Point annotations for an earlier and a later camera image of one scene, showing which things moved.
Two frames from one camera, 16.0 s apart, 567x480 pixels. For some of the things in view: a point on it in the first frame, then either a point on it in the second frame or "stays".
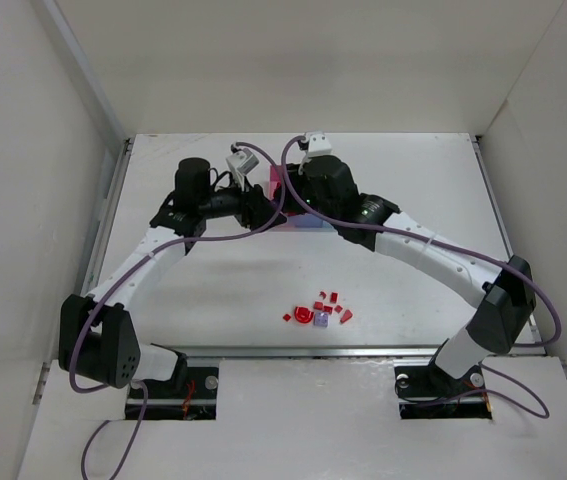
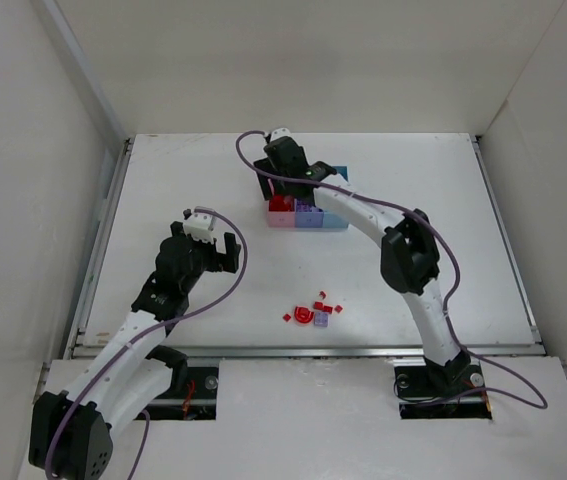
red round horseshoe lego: (302, 314) stays
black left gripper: (254, 211) -> (218, 255)
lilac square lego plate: (321, 319) stays
